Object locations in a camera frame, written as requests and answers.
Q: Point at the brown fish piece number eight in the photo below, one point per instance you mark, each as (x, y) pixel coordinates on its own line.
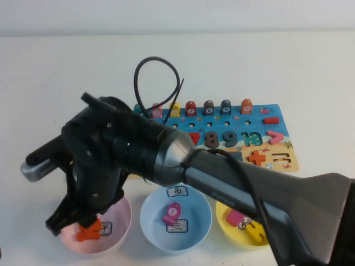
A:
(208, 108)

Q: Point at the yellow equals sign piece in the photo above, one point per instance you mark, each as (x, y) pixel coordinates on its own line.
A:
(253, 234)

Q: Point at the pink rectangle block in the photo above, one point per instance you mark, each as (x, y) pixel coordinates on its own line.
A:
(234, 217)

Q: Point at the pink greater-than sign piece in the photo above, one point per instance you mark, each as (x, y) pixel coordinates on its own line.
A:
(277, 137)

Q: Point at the pink fish piece number five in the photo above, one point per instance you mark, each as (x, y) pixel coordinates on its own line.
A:
(157, 112)

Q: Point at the yellow fish piece number six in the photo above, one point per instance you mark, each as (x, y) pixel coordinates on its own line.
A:
(174, 110)

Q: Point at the slate fish piece number nine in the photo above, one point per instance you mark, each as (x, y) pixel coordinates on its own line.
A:
(226, 107)

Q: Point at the blue plastic bowl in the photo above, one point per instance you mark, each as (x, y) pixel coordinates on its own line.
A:
(155, 238)

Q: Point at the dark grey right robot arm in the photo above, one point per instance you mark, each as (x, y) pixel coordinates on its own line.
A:
(277, 199)

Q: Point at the orange fish piece number ten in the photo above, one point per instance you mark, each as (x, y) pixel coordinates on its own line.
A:
(246, 106)

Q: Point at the grey wrist camera black mount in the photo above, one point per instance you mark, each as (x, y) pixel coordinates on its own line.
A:
(36, 171)

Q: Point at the white paper label 其它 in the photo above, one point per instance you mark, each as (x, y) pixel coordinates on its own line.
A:
(247, 224)

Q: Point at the orange plus sign piece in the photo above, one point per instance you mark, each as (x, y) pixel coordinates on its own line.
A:
(256, 158)

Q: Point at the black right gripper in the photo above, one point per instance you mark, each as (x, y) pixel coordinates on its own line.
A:
(94, 194)

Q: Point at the yellow plastic bowl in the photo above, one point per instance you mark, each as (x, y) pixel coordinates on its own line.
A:
(227, 235)

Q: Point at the wooden ocean puzzle board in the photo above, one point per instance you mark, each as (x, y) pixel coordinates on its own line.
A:
(277, 166)

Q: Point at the magenta fish piece number one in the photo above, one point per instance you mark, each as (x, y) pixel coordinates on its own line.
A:
(172, 212)

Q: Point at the teal fish piece number four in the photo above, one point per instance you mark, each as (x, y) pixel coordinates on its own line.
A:
(137, 108)

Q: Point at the white paper label 鱼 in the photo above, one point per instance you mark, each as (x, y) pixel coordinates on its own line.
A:
(177, 191)
(180, 226)

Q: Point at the red fish piece number seven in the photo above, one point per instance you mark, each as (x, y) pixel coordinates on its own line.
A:
(190, 108)

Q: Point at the white paper label 数字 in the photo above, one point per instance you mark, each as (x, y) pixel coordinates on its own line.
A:
(106, 228)

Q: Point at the slate square piece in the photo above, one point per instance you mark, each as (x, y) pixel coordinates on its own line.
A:
(237, 155)

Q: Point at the pink plastic bowl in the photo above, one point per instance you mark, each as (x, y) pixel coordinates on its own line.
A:
(116, 238)

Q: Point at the red minus sign piece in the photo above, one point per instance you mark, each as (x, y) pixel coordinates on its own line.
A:
(270, 120)

